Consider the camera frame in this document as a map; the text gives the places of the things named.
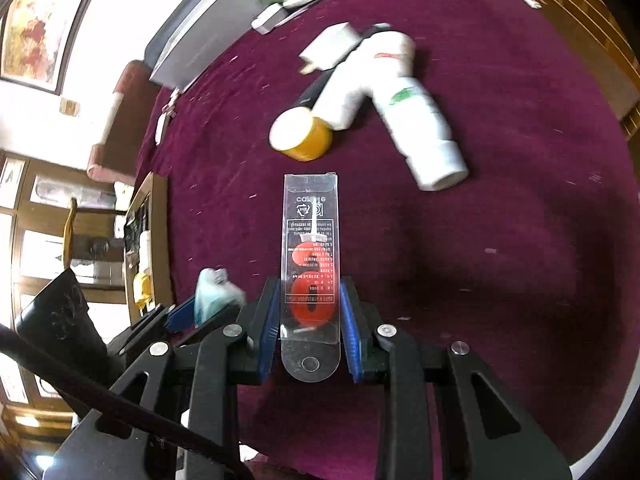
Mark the grey patterned gift box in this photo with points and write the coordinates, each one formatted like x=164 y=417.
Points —
x=200 y=35

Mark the clear packet with red candle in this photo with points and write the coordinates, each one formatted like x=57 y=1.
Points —
x=310 y=260

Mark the maroon velvet tablecloth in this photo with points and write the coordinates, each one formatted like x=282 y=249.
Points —
x=500 y=260

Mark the white bottle with red label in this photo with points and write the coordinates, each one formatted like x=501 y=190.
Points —
x=370 y=70

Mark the light blue small packet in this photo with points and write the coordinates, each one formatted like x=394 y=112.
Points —
x=212 y=295

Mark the black tube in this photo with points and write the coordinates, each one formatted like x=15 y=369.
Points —
x=315 y=92

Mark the small white box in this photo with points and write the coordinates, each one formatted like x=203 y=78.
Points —
x=330 y=45

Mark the yellow jar with white lid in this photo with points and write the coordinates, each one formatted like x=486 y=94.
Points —
x=310 y=145

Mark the brown armchair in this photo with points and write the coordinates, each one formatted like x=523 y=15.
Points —
x=130 y=110

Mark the white remote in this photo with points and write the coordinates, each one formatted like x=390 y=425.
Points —
x=267 y=19

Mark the white bottle with green label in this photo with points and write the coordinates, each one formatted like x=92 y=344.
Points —
x=420 y=125

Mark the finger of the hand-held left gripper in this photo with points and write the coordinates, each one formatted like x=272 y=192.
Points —
x=180 y=314
x=220 y=316

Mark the framed wall painting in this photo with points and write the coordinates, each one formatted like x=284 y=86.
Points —
x=40 y=25

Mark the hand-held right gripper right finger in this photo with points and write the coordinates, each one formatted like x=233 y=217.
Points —
x=350 y=335

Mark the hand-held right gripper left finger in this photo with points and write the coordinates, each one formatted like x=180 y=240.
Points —
x=270 y=330

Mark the shallow cardboard box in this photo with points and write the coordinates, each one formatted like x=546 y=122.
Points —
x=161 y=220

